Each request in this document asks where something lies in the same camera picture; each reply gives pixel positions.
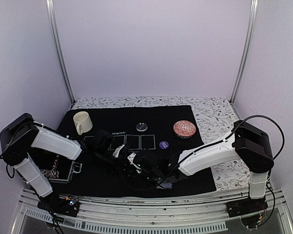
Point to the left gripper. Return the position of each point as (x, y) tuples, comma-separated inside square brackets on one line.
[(119, 166)]

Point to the blue playing card deck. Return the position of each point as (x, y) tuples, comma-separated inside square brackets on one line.
[(164, 185)]

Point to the purple small blind button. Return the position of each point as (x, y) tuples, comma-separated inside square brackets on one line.
[(163, 145)]

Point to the black round dealer button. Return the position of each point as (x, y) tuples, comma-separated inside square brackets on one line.
[(141, 127)]

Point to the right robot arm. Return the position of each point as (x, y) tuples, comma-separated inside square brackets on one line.
[(245, 142)]

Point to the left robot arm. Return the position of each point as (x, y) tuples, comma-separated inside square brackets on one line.
[(23, 142)]

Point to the cream ceramic mug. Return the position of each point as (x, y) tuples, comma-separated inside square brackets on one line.
[(83, 123)]

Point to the black poker felt mat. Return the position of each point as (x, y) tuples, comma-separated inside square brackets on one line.
[(121, 123)]

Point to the red patterned bowl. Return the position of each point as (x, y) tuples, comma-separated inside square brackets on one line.
[(184, 129)]

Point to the aluminium poker chip case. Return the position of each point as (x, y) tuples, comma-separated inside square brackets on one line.
[(66, 167)]

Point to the lower poker chip row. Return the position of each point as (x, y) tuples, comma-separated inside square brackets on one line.
[(50, 174)]

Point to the floral patterned tablecloth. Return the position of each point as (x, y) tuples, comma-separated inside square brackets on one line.
[(214, 117)]

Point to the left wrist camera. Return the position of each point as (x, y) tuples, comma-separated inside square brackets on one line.
[(119, 151)]

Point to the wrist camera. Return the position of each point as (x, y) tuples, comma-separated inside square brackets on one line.
[(119, 151), (131, 160)]

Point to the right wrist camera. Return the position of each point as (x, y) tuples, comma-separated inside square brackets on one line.
[(131, 160)]

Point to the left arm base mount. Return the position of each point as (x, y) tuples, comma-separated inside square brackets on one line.
[(54, 204)]

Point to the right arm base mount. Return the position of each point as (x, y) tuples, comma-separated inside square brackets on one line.
[(248, 206)]

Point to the left aluminium frame post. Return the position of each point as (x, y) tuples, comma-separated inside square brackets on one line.
[(57, 44)]

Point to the aluminium frame post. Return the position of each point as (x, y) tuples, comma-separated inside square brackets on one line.
[(57, 44), (246, 49)]

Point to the right aluminium frame post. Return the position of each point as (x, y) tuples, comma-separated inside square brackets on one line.
[(246, 49)]

